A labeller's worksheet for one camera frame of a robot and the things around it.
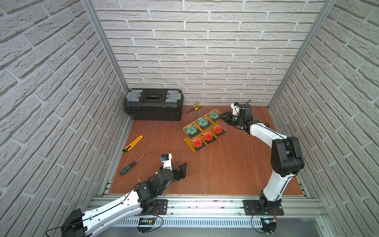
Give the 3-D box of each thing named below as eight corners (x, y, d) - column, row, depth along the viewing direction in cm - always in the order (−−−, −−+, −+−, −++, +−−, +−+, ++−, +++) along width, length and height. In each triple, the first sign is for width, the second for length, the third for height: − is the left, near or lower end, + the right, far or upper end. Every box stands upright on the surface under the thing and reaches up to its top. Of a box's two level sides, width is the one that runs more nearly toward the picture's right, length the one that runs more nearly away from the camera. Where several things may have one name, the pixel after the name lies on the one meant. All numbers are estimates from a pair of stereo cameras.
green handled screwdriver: (120, 174, 86) (118, 172, 84) (144, 154, 94) (143, 153, 92) (121, 175, 86) (119, 174, 84) (145, 156, 94) (144, 154, 92)
